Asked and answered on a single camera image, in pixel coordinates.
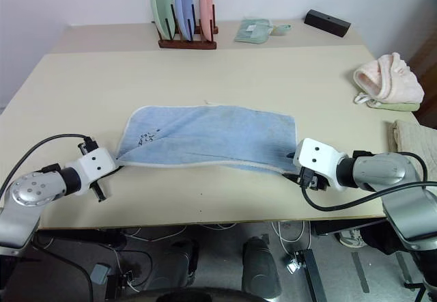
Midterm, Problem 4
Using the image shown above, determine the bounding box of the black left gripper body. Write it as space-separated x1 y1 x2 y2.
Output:
76 137 121 204

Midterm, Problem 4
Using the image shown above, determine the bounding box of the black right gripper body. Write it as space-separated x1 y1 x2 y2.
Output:
294 166 329 193

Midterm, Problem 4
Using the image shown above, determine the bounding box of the light blue towel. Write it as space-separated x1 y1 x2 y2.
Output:
115 100 298 176

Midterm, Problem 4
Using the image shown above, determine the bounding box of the pink fluffy towel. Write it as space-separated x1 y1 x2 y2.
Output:
352 52 425 105

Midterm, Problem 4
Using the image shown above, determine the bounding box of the black table crossbar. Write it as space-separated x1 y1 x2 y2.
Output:
313 217 388 237

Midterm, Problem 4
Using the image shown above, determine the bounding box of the white sneaker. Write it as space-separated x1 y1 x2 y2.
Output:
339 228 367 249

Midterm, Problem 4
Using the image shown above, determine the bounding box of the grey power adapter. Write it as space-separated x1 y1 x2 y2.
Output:
89 263 111 285

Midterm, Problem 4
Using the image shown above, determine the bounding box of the black metal table leg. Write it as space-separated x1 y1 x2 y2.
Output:
294 248 327 302

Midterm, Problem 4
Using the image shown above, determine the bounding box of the dark rounded foot shape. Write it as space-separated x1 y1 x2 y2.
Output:
241 234 282 299

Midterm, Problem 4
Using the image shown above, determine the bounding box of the light green cloth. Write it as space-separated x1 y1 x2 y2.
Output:
365 99 421 112

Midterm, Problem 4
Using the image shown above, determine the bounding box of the beige quilted cloth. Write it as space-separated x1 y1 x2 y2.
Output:
390 120 437 158

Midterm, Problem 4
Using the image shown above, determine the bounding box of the folded green cloth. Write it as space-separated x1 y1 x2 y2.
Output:
234 18 274 44

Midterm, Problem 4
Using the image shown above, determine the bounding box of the black rectangular box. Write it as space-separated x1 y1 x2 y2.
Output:
303 8 352 38

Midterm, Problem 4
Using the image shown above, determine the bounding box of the dark wooden plate rack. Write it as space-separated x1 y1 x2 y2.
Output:
151 4 219 51

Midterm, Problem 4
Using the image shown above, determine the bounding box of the green plate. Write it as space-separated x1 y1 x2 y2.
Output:
149 0 177 39

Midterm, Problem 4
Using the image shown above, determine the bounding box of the pink plate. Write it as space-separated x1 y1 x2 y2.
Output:
198 0 215 42

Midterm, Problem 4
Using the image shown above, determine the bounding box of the blue plate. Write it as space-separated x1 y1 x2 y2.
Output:
173 0 197 41

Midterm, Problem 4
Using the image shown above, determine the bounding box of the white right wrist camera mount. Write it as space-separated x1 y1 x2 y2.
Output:
292 137 346 193

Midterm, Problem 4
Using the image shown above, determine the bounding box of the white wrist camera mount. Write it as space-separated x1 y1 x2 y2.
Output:
64 147 117 194
292 137 346 193

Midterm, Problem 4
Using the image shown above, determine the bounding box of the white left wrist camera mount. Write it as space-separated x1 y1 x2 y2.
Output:
64 147 117 194

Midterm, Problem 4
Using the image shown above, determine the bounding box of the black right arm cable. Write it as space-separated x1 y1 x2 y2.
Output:
298 151 437 212

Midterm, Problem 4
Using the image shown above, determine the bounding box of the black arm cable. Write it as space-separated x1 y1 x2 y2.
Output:
298 151 437 212
0 133 90 197

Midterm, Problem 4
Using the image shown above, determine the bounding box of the white floor cable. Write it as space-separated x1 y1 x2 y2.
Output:
270 219 313 252
122 222 238 245

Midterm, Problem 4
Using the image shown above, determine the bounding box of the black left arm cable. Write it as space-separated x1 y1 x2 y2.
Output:
0 133 90 197

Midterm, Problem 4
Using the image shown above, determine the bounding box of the black floor cable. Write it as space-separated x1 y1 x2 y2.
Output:
32 240 95 302

